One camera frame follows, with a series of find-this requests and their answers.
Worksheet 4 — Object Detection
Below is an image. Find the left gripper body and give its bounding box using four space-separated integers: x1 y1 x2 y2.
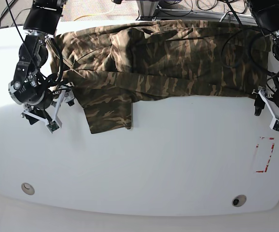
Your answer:
252 87 279 128

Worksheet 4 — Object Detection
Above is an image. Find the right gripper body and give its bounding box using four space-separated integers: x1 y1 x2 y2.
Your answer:
21 88 71 128

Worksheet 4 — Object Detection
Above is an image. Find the camouflage t-shirt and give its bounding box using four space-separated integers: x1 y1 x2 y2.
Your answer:
47 20 267 134

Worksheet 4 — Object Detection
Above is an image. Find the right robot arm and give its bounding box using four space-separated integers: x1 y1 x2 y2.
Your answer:
8 0 75 132

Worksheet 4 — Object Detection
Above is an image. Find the red tape rectangle marking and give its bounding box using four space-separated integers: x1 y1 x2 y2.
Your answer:
252 137 275 173

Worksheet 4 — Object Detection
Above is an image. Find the left table grommet hole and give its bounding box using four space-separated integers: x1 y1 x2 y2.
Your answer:
21 183 35 196

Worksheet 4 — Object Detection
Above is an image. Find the table grommet hole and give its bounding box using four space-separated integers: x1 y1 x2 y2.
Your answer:
232 195 247 207
21 183 35 196

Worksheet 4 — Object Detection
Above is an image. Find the right table grommet hole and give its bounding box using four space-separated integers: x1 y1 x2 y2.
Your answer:
232 195 247 207

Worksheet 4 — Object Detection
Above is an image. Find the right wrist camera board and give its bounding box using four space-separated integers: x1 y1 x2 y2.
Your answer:
46 121 61 133

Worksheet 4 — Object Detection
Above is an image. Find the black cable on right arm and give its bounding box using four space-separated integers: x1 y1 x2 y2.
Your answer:
44 37 64 87

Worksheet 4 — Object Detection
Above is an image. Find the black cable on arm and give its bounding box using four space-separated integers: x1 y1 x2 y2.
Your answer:
44 37 64 87
220 30 278 78

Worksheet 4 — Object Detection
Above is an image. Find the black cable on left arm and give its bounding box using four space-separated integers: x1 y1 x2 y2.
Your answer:
220 30 278 78

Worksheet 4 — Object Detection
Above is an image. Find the yellow cable on floor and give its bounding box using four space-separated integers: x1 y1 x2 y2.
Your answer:
73 4 117 22

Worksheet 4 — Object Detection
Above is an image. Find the aluminium frame stand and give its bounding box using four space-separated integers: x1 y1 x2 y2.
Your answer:
136 0 255 25

